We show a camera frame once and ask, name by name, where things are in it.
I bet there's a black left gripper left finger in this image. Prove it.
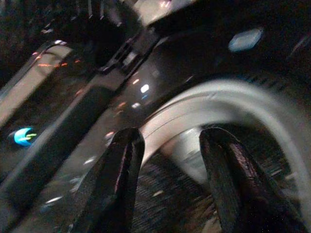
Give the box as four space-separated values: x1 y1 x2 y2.
71 128 146 233

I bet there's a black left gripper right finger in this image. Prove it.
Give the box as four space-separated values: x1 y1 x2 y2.
199 126 307 233

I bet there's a black front-load washing machine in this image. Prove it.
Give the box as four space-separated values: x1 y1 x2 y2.
0 0 311 233

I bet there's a blue sticker label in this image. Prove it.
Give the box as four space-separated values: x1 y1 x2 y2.
227 28 264 53

